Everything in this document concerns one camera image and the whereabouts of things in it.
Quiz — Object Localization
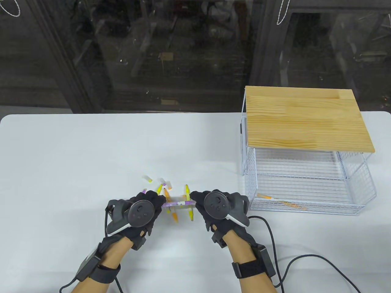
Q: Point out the person's left hand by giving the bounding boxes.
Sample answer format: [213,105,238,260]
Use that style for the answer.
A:
[102,191,167,251]

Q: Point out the person's right hand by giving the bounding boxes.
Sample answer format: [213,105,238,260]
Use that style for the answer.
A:
[190,190,258,248]

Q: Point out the group of clear highlighter caps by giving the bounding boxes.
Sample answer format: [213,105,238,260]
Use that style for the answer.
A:
[143,175,185,202]

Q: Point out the orange double-ended highlighter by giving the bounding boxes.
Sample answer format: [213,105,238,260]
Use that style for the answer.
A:
[163,188,178,223]
[257,193,307,211]

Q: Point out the white wire basket drawer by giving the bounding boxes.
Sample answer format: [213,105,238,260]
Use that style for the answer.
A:
[244,149,377,216]

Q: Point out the person's left forearm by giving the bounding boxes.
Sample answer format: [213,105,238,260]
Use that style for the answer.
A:
[72,237,134,293]

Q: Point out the person's right forearm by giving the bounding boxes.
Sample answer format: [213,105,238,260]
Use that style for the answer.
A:
[226,230,277,293]

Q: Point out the black right hand controller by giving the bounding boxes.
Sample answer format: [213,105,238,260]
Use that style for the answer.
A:
[204,191,249,227]

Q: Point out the black hand controller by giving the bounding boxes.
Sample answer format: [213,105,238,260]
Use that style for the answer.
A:
[204,191,249,227]
[106,199,155,235]

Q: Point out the black left hand controller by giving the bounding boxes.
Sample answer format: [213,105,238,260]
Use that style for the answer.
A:
[106,199,155,235]

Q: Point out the black right wrist sensor box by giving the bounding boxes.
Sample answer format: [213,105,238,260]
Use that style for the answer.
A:
[257,246,277,277]

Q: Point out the black wrist sensor box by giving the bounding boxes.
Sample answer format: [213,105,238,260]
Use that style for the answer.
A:
[76,249,101,281]
[257,246,277,277]

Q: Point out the black left wrist sensor box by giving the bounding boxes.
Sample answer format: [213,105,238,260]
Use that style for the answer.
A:
[76,249,101,281]

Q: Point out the dark window mullion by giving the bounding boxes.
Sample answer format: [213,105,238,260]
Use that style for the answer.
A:
[29,0,98,114]
[249,0,294,87]

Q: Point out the black right wrist strap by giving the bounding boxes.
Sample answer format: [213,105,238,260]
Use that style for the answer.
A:
[232,259,268,279]

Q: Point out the black wrist strap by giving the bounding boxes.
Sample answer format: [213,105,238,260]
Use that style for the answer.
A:
[232,259,268,279]
[90,263,121,284]

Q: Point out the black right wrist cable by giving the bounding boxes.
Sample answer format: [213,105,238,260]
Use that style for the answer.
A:
[247,216,361,293]

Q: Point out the black left wrist strap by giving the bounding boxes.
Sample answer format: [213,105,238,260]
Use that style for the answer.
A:
[90,263,121,284]

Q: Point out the wooden-topped white wire rack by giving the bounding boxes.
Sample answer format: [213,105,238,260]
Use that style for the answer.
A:
[240,86,375,177]

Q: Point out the white blind cord loop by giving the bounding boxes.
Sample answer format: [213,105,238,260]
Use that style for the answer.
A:
[277,0,293,25]
[0,0,21,17]

